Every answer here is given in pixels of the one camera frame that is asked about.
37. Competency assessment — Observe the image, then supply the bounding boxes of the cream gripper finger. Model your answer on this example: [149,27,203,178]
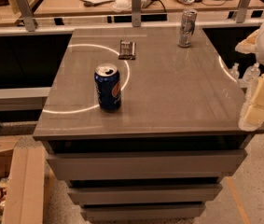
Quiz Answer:
[238,74,264,131]

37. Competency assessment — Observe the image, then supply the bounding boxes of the silver redbull can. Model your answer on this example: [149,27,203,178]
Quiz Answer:
[178,9,197,48]

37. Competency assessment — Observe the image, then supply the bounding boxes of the rxbar chocolate wrapper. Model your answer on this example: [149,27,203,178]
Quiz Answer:
[118,40,136,60]

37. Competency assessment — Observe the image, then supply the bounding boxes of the blue pepsi can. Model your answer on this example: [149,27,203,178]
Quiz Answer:
[94,63,121,112]

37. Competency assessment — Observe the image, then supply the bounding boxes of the clear sanitizer bottle right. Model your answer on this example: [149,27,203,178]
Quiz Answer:
[243,63,260,83]

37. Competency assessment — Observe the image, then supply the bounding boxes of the clear sanitizer bottle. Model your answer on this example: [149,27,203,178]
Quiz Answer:
[229,63,240,79]
[243,63,260,83]

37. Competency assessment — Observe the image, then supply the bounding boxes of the clear sanitizer bottle left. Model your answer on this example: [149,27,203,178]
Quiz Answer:
[229,63,240,79]

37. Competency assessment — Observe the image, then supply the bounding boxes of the grey drawer cabinet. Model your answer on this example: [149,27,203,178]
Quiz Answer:
[34,27,252,221]

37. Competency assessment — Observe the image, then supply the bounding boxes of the white bowl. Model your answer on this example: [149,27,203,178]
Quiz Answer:
[111,0,131,12]

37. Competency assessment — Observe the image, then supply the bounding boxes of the cardboard box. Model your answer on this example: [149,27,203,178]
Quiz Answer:
[0,136,46,224]

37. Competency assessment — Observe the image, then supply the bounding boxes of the metal bracket right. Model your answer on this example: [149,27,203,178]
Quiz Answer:
[235,0,251,23]

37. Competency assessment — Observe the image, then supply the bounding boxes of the metal bracket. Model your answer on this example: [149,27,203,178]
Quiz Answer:
[132,0,141,27]
[16,0,36,32]
[235,0,251,23]

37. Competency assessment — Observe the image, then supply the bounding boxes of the metal bracket middle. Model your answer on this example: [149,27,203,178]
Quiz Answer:
[132,0,141,27]

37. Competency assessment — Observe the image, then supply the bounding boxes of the metal bracket left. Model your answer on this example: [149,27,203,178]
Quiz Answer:
[16,0,36,32]

